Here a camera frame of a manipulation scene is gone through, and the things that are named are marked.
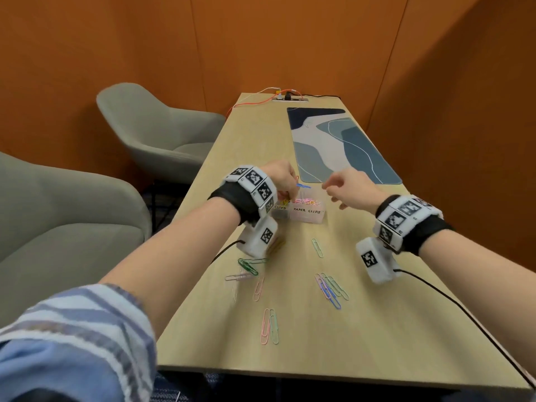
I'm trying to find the person's left forearm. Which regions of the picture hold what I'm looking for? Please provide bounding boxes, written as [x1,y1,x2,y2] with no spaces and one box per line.
[98,198,242,339]

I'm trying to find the black right wristband marker tiles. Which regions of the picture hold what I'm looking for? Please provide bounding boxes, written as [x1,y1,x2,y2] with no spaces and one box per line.
[372,194,455,256]

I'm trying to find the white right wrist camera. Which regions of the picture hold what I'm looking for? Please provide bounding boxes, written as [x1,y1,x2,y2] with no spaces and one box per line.
[355,236,403,285]

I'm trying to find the black left wristband marker tiles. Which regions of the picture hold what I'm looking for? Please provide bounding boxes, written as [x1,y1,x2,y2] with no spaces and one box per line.
[208,164,279,226]

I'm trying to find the black camera cable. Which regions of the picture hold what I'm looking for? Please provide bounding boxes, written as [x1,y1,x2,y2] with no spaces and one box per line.
[393,268,536,390]
[211,239,246,264]

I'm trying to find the striped shirt sleeve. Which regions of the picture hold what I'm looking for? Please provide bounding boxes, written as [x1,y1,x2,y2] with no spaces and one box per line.
[0,283,158,402]

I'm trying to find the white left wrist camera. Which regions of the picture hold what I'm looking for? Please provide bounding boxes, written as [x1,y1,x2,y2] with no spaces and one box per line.
[237,215,279,259]

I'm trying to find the clear two-compartment labelled box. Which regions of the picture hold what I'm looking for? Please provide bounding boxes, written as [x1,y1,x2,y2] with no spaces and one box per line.
[289,195,327,224]
[271,196,294,221]

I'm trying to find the person's right forearm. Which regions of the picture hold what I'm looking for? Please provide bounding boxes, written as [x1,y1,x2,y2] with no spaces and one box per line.
[418,231,536,375]

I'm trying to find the large grey armchair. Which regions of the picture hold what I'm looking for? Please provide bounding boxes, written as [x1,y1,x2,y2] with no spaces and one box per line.
[0,151,152,327]

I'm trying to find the person's left hand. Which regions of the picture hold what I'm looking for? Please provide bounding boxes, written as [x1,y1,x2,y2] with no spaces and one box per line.
[261,159,300,202]

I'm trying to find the black right camera cable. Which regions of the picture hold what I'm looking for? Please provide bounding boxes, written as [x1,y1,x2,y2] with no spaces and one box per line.
[393,268,536,390]

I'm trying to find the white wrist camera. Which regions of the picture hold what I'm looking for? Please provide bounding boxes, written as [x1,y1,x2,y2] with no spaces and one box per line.
[355,236,403,285]
[237,215,279,259]

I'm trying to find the person's right hand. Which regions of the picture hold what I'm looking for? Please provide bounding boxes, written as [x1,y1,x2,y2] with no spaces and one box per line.
[321,167,388,215]

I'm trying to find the orange cable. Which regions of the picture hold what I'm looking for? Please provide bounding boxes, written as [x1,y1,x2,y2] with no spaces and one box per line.
[226,87,303,118]

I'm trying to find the pile of colourful paper clips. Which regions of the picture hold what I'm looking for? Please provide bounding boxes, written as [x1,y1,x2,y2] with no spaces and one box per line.
[224,236,351,346]

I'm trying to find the small grey armchair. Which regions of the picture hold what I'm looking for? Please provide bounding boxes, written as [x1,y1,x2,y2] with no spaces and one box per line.
[96,82,227,185]

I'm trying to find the blue patterned desk mat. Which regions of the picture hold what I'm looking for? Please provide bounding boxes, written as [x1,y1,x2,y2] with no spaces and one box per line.
[286,107,403,185]

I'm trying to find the black wristband marker tiles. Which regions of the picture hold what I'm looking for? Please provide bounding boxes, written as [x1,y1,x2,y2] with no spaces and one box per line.
[208,164,279,226]
[372,194,455,256]

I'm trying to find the black left camera cable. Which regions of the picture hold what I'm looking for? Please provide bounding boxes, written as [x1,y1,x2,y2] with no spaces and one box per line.
[211,239,246,264]

